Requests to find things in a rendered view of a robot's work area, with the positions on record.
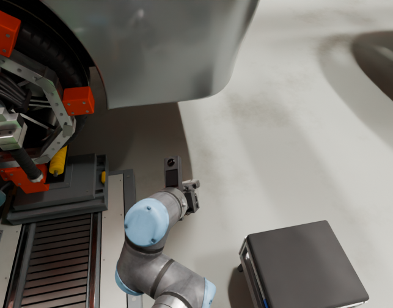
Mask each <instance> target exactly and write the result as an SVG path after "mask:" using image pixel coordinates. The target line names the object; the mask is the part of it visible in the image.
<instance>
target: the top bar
mask: <svg viewBox="0 0 393 308"><path fill-rule="evenodd" d="M23 123H24V119H23V118H22V116H21V114H20V113H14V114H9V117H8V119H7V121H2V122H0V130H8V129H14V128H22V127H23Z"/></svg>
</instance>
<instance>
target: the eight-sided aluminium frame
mask: <svg viewBox="0 0 393 308"><path fill-rule="evenodd" d="M0 67H2V68H4V69H6V70H8V71H10V72H12V73H14V74H16V75H18V76H20V77H22V78H24V79H26V80H28V81H30V82H32V83H34V84H36V85H38V86H40V87H41V88H42V89H43V91H44V93H45V95H46V97H47V99H48V101H49V103H50V105H51V107H52V109H53V111H54V113H55V115H56V117H57V119H58V121H59V123H60V125H59V126H58V128H57V129H56V130H55V132H54V133H53V134H52V135H51V136H50V138H49V139H48V140H47V141H46V142H45V144H44V145H43V146H42V147H36V148H26V149H25V151H26V152H27V153H28V155H29V156H30V158H31V159H32V160H33V162H34V164H43V163H48V162H49V161H50V160H51V159H52V157H53V156H54V155H55V154H56V153H57V152H58V151H59V149H60V148H61V147H62V146H63V145H64V144H65V143H66V141H67V140H68V139H69V138H70V137H72V134H73V133H74V132H75V128H76V119H75V116H74V115H71V116H69V115H68V114H67V112H66V110H65V107H64V105H63V102H62V97H63V94H64V91H63V89H62V86H61V84H60V82H59V78H58V77H57V74H56V72H55V71H53V70H52V69H50V68H48V67H47V66H44V65H42V64H41V63H39V62H37V61H35V60H33V59H31V58H30V57H28V56H26V55H24V54H23V53H21V52H19V51H17V50H15V49H13V51H12V53H11V55H10V57H5V56H3V55H1V54H0ZM11 167H20V165H19V164H18V163H17V162H16V160H15V159H14V158H13V156H12V155H11V154H10V153H9V151H6V152H0V169H5V168H11Z"/></svg>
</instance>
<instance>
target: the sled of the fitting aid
mask: <svg viewBox="0 0 393 308"><path fill-rule="evenodd" d="M96 156H97V170H96V183H95V198H94V199H90V200H82V201H77V202H70V203H62V204H58V205H50V206H45V207H38V208H30V209H25V210H18V211H17V210H16V209H14V208H13V203H14V200H15V196H16V193H17V189H18V186H16V184H15V185H14V188H13V192H12V194H13V196H12V200H11V203H10V207H9V211H8V214H7V218H6V219H7V220H8V221H9V222H10V223H12V224H13V225H17V224H24V223H29V222H36V221H44V220H48V219H55V218H63V217H67V216H74V215H81V214H86V213H93V212H98V211H105V210H108V170H109V161H108V158H107V156H106V154H104V155H96Z"/></svg>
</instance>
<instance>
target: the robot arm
mask: <svg viewBox="0 0 393 308"><path fill-rule="evenodd" d="M164 187H165V188H163V189H161V190H159V191H158V192H156V193H155V194H153V195H151V196H150V197H148V198H146V199H143V200H140V201H139V202H137V203H136V204H134V205H133V206H132V207H131V208H130V209H129V211H128V213H127V214H126V216H125V220H124V228H125V233H126V238H125V241H124V244H123V248H122V251H121V253H120V257H119V259H118V261H117V264H116V271H115V280H116V284H117V285H118V287H119V288H120V289H121V290H122V291H123V292H125V293H127V294H130V295H133V296H139V295H143V294H146V295H148V296H150V297H151V298H152V299H154V300H155V302H154V305H153V306H152V307H151V308H210V306H211V303H212V301H213V298H214V296H215V293H216V287H215V285H214V284H213V283H211V282H210V281H208V280H207V279H206V278H205V277H202V276H200V275H198V274H197V273H195V272H194V271H191V270H190V269H188V268H187V267H185V266H183V265H182V264H180V263H179V262H176V261H175V260H173V259H172V258H170V257H169V256H167V255H166V254H164V253H162V251H163V248H164V245H165V243H166V240H167V237H168V234H169V231H170V229H171V228H172V227H173V226H174V225H175V224H176V223H177V222H178V221H182V220H184V217H183V215H184V216H185V215H190V214H191V213H195V212H196V211H197V210H198V209H199V208H200V207H199V201H198V198H199V190H198V188H199V187H200V181H199V180H196V179H192V180H187V181H183V182H182V159H181V158H180V157H179V156H178V155H177V156H171V157H167V158H165V159H164Z"/></svg>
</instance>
